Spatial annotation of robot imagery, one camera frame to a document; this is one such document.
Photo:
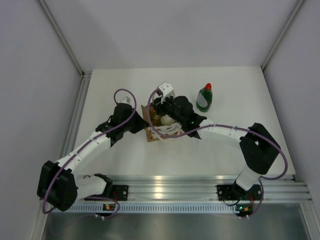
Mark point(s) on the green dish soap bottle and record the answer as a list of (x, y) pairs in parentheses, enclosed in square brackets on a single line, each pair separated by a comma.
[(204, 98)]

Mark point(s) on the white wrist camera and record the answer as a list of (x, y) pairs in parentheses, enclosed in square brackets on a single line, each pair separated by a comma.
[(126, 100), (165, 90)]

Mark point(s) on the yellow dish soap bottle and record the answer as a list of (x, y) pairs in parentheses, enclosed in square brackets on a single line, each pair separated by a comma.
[(154, 117)]

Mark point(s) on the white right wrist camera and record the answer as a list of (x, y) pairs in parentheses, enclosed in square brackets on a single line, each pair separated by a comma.
[(165, 90)]

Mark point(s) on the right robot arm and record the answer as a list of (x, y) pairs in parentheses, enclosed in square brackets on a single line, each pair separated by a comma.
[(258, 147)]

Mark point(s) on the white cap cream bottle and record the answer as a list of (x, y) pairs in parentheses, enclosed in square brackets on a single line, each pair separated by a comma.
[(166, 120)]

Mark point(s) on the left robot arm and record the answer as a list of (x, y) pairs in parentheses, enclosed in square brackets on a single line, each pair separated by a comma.
[(62, 183)]

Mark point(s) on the aluminium frame post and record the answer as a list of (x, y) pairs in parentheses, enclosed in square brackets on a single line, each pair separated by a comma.
[(285, 28), (60, 35)]

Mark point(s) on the white slotted cable duct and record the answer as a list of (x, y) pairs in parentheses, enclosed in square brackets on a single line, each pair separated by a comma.
[(108, 208)]

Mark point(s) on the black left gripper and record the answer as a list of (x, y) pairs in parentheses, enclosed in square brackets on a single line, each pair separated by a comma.
[(140, 125)]

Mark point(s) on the aluminium frame post right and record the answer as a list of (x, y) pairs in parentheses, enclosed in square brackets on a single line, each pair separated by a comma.
[(285, 28)]

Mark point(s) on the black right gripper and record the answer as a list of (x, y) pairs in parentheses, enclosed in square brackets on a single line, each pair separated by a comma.
[(159, 107)]

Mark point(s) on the aluminium mounting rail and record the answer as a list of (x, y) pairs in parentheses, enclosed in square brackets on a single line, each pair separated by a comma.
[(204, 188)]

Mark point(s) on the watermelon print canvas bag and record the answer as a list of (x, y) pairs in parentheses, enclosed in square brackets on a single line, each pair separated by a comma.
[(163, 132)]

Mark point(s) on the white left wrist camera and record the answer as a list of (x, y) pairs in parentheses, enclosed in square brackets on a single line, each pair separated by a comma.
[(126, 100)]

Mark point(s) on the aluminium frame post left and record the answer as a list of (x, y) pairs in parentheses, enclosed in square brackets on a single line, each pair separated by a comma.
[(60, 35)]

